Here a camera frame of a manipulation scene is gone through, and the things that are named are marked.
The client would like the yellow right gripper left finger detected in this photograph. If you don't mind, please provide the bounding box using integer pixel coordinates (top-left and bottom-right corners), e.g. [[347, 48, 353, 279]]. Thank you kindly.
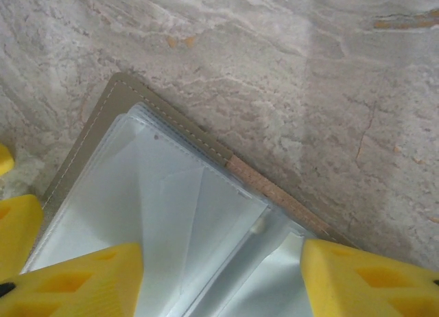
[[0, 243, 145, 317]]

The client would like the grey card holder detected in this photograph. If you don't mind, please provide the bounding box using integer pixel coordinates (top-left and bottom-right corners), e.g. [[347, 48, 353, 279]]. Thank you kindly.
[[20, 71, 364, 317]]

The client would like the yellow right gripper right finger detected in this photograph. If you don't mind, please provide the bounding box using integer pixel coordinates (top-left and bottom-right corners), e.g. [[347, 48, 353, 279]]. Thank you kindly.
[[300, 237, 439, 317]]

